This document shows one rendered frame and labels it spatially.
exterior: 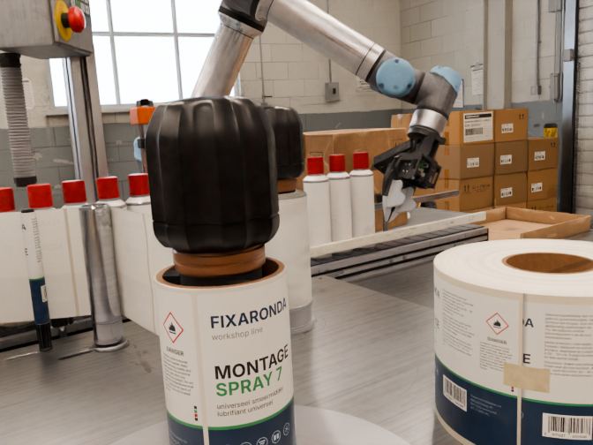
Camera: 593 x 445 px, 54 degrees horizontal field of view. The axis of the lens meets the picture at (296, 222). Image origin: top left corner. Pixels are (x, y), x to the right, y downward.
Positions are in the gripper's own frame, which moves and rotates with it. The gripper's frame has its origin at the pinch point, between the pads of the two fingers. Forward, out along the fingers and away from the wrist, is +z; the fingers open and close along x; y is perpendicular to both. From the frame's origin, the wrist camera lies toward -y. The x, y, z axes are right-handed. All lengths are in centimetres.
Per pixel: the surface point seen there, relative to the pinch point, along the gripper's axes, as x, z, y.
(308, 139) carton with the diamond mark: -9.7, -14.0, -26.5
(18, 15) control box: -81, 1, -1
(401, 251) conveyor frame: 1.9, 6.7, 5.9
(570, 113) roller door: 347, -215, -199
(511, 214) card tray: 56, -22, -10
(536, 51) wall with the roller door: 334, -276, -246
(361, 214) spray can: -9.3, 3.3, 2.7
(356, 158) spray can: -14.9, -7.0, 1.5
